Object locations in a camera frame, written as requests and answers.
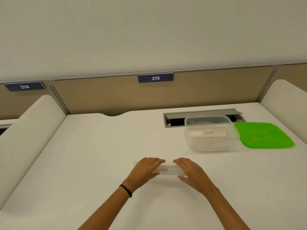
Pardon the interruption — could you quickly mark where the clear plastic container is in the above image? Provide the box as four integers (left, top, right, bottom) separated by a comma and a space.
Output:
184, 115, 240, 152

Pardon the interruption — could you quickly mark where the wide beige partition panel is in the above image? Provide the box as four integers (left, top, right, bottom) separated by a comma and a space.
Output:
49, 66, 274, 116

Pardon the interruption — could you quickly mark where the grey metal partition post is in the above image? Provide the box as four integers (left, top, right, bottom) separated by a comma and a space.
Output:
47, 80, 69, 115
257, 70, 277, 103

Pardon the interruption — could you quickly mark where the person's right hand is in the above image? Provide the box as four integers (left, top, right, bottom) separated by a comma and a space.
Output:
173, 158, 218, 196

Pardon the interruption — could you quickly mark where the black wristband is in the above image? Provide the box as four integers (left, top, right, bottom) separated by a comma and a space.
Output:
119, 184, 132, 198

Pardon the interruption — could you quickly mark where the grey desk cable hatch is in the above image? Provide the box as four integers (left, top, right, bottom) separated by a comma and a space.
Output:
163, 108, 247, 128

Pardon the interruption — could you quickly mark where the person's left hand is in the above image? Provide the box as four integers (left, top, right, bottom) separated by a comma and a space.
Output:
123, 157, 166, 191

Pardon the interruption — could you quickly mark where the white desk side divider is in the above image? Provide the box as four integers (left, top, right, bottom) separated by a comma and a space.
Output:
260, 79, 307, 151
0, 94, 68, 209

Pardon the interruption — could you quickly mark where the green plastic lid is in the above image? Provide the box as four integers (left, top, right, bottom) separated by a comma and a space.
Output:
234, 122, 296, 149

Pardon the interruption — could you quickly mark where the blue number sign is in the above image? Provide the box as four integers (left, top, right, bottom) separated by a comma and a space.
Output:
4, 81, 46, 92
138, 73, 174, 84

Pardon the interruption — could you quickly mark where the person's left forearm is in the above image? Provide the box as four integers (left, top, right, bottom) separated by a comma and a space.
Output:
77, 187, 135, 230

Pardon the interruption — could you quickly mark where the white paper label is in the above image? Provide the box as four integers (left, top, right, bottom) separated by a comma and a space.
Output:
197, 128, 227, 138

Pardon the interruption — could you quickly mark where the person's right forearm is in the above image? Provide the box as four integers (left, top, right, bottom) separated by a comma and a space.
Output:
206, 187, 251, 230

